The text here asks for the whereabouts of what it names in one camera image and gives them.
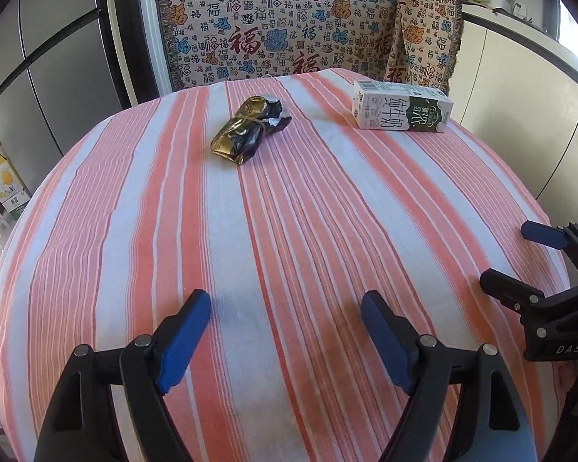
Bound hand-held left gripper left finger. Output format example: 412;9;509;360
34;290;212;462

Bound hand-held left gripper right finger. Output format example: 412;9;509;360
360;290;540;462

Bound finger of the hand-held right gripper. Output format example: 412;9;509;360
479;269;546;316
521;220;578;275

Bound white lower cabinets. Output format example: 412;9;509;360
450;2;578;203

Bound round striped table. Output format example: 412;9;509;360
0;67;571;462

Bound white green milk carton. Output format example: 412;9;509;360
353;80;454;134

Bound green white cardboard box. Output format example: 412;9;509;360
5;192;32;217

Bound dark gold crumpled wrapper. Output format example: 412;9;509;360
209;96;291;165

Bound small printed blanket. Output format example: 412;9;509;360
384;0;463;97

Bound yellow cardboard box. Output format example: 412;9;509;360
0;149;32;203

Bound grey refrigerator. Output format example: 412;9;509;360
0;0;136;159

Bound large printed blanket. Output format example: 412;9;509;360
154;0;400;92

